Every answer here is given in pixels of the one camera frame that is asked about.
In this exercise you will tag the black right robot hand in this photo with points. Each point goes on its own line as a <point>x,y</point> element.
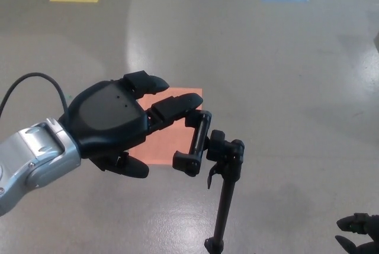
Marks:
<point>359,233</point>

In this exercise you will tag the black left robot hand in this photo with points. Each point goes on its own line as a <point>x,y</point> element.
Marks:
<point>109,118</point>

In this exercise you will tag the black phone stand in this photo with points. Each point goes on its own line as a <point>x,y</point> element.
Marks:
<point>226,177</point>

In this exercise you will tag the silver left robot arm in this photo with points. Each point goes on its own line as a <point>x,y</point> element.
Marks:
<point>32,159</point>

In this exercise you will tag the orange floor marking rectangle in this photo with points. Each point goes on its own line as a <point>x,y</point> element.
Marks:
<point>165,144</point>

